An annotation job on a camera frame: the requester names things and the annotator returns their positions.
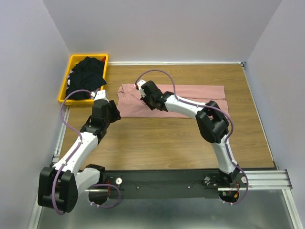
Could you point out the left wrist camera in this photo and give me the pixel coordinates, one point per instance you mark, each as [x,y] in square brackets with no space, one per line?
[99,95]

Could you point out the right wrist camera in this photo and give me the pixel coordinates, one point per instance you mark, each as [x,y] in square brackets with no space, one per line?
[146,89]

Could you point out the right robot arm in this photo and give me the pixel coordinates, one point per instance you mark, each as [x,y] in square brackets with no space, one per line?
[212,123]

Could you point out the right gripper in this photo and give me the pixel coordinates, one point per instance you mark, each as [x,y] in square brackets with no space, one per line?
[144,99]

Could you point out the black t shirt in bin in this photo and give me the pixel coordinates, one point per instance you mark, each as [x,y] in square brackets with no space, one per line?
[86,75]

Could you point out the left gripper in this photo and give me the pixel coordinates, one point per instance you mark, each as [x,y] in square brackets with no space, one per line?
[113,108]

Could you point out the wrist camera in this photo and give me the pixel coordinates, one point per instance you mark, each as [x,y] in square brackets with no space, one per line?
[99,95]
[146,89]

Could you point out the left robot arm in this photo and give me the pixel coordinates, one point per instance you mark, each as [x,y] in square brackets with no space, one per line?
[61,184]

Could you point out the aluminium frame rail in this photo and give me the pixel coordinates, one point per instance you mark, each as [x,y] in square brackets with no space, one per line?
[45,218]

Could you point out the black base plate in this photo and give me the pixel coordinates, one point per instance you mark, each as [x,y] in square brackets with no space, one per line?
[164,184]

